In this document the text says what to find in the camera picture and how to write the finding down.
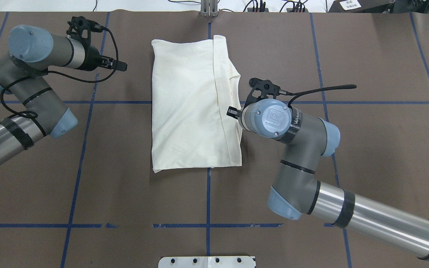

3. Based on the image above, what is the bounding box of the far orange black electronics box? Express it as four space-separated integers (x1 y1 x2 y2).
243 0 269 13

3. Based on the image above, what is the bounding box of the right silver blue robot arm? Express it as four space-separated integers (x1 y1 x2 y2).
227 99 429 262

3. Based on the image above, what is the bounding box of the aluminium frame post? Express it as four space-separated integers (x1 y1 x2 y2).
200 0 219 17

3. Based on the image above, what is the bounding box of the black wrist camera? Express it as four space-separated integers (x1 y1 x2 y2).
244 77 291 107
66 16 107 42

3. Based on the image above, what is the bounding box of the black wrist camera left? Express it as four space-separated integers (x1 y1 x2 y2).
66 16 107 42

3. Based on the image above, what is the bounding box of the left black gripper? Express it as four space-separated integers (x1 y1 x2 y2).
83 46 128 72

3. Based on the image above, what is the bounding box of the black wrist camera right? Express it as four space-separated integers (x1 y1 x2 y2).
244 77 291 107

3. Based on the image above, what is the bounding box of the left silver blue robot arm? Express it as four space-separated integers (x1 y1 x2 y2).
0 16 127 165

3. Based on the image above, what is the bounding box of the orange black electronics box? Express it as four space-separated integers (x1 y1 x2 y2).
243 0 269 13
279 0 308 13

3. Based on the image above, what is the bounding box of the black braided right cable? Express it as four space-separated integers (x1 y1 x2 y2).
280 84 357 108

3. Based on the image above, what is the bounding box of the cream long-sleeve printed shirt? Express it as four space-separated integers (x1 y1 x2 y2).
151 35 243 173

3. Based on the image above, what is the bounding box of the black camera stand base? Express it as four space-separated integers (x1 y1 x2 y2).
325 0 429 14

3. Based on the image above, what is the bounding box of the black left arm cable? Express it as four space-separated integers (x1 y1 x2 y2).
0 26 120 119

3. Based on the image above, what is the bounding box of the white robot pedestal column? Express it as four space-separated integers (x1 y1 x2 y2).
158 256 257 268

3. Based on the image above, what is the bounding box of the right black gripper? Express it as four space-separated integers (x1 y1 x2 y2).
226 106 242 120

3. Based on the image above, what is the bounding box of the near orange black electronics box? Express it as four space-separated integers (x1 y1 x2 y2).
279 0 308 13

